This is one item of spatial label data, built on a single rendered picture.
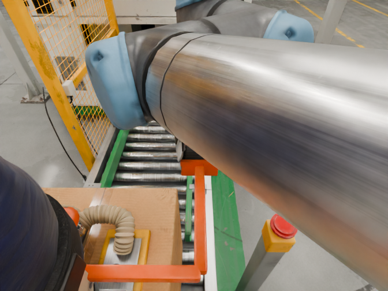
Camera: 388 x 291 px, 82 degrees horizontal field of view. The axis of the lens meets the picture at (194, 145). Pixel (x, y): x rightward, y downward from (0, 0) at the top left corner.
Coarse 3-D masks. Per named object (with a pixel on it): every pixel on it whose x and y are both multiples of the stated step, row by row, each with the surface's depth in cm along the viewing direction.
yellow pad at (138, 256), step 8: (112, 232) 52; (136, 232) 52; (144, 232) 52; (112, 240) 50; (136, 240) 50; (144, 240) 51; (104, 248) 49; (112, 248) 49; (136, 248) 49; (144, 248) 49; (104, 256) 48; (112, 256) 48; (120, 256) 48; (128, 256) 48; (136, 256) 48; (144, 256) 48; (144, 264) 47; (104, 288) 44; (112, 288) 43; (120, 288) 43; (128, 288) 43; (136, 288) 44
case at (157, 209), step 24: (48, 192) 62; (72, 192) 62; (96, 192) 62; (120, 192) 62; (144, 192) 62; (168, 192) 62; (144, 216) 57; (168, 216) 57; (96, 240) 53; (168, 240) 52; (168, 264) 49; (144, 288) 46; (168, 288) 46
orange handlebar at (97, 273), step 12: (204, 180) 48; (204, 192) 46; (204, 204) 44; (72, 216) 42; (204, 216) 42; (204, 228) 40; (204, 240) 38; (204, 252) 37; (96, 264) 36; (108, 264) 36; (120, 264) 36; (132, 264) 36; (204, 264) 36; (96, 276) 35; (108, 276) 35; (120, 276) 35; (132, 276) 35; (144, 276) 35; (156, 276) 35; (168, 276) 35; (180, 276) 35; (192, 276) 34
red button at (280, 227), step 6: (276, 216) 61; (270, 222) 61; (276, 222) 60; (282, 222) 60; (288, 222) 60; (276, 228) 59; (282, 228) 59; (288, 228) 59; (294, 228) 59; (276, 234) 59; (282, 234) 58; (288, 234) 58; (294, 234) 58
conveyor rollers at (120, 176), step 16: (144, 128) 166; (160, 128) 165; (128, 144) 153; (144, 144) 153; (160, 144) 153; (128, 176) 133; (144, 176) 133; (160, 176) 133; (176, 176) 133; (192, 192) 127; (192, 224) 115; (192, 240) 107; (192, 256) 101
